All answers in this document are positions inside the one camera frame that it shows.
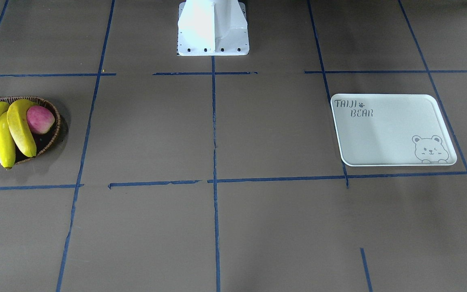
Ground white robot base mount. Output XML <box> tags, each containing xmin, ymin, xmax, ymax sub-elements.
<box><xmin>177</xmin><ymin>0</ymin><xmax>250</xmax><ymax>56</ymax></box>

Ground pink red apple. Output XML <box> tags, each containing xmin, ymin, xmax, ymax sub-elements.
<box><xmin>26</xmin><ymin>105</ymin><xmax>55</xmax><ymax>135</ymax></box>

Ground white bear print tray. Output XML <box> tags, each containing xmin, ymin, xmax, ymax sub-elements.
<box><xmin>330</xmin><ymin>94</ymin><xmax>457</xmax><ymax>167</ymax></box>

